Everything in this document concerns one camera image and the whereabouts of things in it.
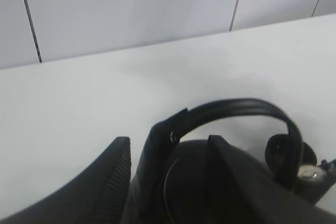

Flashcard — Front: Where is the small black teacup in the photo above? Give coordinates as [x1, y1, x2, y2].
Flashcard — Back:
[265, 134, 318, 168]

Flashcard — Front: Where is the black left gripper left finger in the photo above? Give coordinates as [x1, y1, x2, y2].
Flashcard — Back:
[1, 136, 131, 223]

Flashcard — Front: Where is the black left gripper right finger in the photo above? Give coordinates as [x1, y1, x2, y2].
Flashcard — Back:
[205, 135, 335, 223]

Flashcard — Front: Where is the black round tea kettle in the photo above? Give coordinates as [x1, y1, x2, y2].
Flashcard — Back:
[122, 99, 335, 223]

